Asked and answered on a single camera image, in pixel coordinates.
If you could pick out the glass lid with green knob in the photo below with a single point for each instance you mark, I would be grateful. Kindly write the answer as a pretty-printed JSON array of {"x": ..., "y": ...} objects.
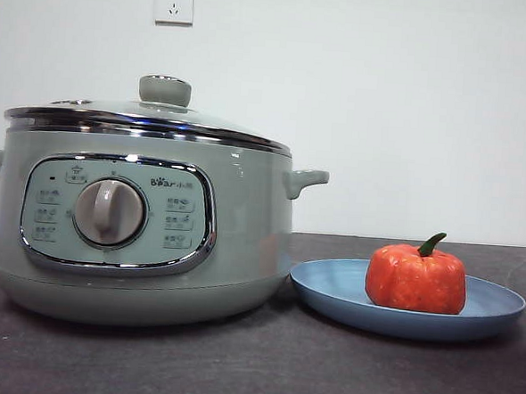
[{"x": 164, "y": 89}]

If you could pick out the orange pumpkin with green stem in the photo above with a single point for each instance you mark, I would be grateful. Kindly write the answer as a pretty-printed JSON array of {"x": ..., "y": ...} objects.
[{"x": 416, "y": 282}]

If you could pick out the pale green electric steamer pot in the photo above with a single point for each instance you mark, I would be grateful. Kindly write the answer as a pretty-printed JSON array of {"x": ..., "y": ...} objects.
[{"x": 243, "y": 231}]

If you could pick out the blue round plate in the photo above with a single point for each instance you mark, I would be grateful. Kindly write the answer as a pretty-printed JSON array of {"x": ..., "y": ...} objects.
[{"x": 326, "y": 286}]

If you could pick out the white wall socket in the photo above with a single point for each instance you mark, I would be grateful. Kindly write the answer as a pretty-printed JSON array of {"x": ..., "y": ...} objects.
[{"x": 174, "y": 4}]

